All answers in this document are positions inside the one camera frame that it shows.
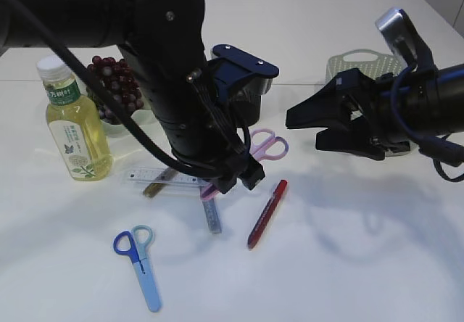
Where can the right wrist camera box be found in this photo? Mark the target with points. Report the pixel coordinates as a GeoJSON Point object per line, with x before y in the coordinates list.
{"type": "Point", "coordinates": [403, 39]}

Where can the pink scissors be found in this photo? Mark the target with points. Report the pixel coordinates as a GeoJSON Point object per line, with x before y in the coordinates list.
{"type": "Point", "coordinates": [258, 151]}

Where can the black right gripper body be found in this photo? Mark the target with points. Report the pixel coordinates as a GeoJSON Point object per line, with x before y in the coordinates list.
{"type": "Point", "coordinates": [355, 93]}

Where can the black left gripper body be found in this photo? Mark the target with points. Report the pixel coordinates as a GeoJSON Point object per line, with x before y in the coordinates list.
{"type": "Point", "coordinates": [244, 168]}

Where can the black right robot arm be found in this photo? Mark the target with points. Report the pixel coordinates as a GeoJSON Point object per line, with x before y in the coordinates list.
{"type": "Point", "coordinates": [354, 115]}

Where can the black mesh pen holder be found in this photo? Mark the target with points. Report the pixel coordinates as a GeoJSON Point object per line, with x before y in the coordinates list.
{"type": "Point", "coordinates": [249, 105]}

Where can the silver glitter pen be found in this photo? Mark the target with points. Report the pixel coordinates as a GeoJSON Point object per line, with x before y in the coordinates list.
{"type": "Point", "coordinates": [212, 216]}

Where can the green woven plastic basket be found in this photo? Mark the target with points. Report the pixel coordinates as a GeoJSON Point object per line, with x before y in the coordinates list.
{"type": "Point", "coordinates": [372, 64]}

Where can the purple artificial grape bunch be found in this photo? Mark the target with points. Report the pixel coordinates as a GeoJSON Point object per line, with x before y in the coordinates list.
{"type": "Point", "coordinates": [117, 79]}

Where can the gold glitter pen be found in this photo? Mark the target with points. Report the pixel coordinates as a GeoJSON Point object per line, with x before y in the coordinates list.
{"type": "Point", "coordinates": [154, 188]}

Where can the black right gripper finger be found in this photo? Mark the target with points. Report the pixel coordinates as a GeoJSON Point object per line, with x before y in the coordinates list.
{"type": "Point", "coordinates": [321, 110]}
{"type": "Point", "coordinates": [357, 141]}

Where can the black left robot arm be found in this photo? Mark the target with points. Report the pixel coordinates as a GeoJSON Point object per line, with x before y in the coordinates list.
{"type": "Point", "coordinates": [161, 41]}

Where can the red glitter pen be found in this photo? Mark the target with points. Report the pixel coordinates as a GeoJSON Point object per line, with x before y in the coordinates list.
{"type": "Point", "coordinates": [266, 214]}

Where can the green wavy glass bowl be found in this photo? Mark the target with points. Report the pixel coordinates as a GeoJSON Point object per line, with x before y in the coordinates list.
{"type": "Point", "coordinates": [140, 117]}

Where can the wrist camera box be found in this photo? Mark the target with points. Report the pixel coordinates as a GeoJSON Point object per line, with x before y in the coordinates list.
{"type": "Point", "coordinates": [234, 70]}
{"type": "Point", "coordinates": [403, 39]}

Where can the yellow tea bottle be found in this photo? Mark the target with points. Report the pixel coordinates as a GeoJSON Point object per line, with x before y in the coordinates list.
{"type": "Point", "coordinates": [74, 122]}

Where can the blue scissors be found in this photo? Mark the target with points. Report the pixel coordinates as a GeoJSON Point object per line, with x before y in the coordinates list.
{"type": "Point", "coordinates": [139, 238]}

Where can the clear plastic ruler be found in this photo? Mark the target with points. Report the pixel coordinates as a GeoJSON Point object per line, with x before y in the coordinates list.
{"type": "Point", "coordinates": [149, 175]}

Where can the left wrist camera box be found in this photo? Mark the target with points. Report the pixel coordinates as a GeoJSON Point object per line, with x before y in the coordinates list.
{"type": "Point", "coordinates": [234, 70]}

